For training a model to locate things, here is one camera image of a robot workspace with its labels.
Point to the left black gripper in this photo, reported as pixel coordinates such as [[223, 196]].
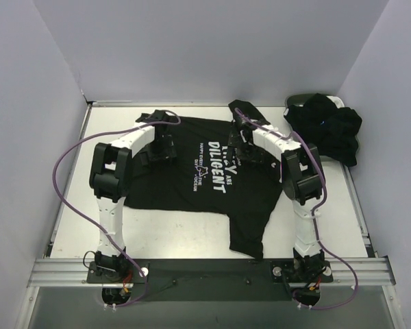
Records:
[[161, 147]]

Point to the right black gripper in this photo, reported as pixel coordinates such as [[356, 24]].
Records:
[[242, 147]]

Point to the black printed t shirt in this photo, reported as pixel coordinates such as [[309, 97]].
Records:
[[205, 178]]

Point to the dark grey plastic basket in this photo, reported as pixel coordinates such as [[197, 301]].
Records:
[[317, 120]]

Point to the black t shirt pile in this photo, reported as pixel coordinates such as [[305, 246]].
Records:
[[352, 122]]

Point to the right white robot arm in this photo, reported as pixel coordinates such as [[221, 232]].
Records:
[[255, 141]]

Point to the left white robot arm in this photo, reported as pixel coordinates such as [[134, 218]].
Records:
[[111, 176]]

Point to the white t shirt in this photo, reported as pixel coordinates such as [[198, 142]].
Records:
[[337, 101]]

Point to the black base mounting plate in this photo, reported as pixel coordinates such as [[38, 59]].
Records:
[[208, 280]]

